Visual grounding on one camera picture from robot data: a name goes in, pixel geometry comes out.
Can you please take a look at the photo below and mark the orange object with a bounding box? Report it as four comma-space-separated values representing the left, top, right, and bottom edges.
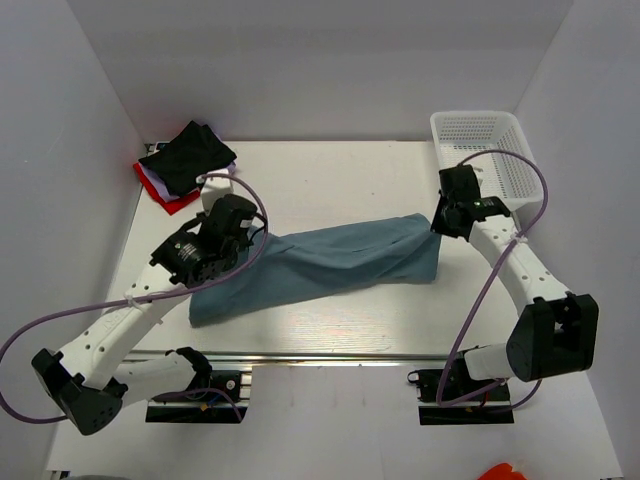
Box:
478, 463, 527, 480

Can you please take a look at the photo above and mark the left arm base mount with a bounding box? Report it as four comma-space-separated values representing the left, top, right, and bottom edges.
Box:
145, 367, 251, 425

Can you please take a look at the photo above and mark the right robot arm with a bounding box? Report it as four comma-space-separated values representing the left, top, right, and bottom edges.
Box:
432, 165, 599, 399

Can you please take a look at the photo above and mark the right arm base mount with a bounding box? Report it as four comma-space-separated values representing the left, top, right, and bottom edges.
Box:
407, 367, 514, 426

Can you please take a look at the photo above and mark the black folded t-shirt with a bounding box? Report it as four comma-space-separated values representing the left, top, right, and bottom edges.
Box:
140, 121, 237, 197

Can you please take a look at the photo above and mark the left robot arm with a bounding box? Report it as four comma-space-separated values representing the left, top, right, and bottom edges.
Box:
32, 194, 262, 436

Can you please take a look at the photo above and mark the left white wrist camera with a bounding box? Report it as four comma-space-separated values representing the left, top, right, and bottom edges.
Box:
200, 169, 233, 213

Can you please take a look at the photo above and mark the white plastic basket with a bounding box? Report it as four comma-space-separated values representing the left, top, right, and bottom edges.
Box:
430, 111, 543, 212

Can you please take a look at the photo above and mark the red folded t-shirt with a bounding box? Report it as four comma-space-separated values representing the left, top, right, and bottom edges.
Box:
132, 163, 200, 215

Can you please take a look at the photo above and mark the teal blue t-shirt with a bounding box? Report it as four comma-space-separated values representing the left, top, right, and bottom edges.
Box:
189, 213, 441, 328

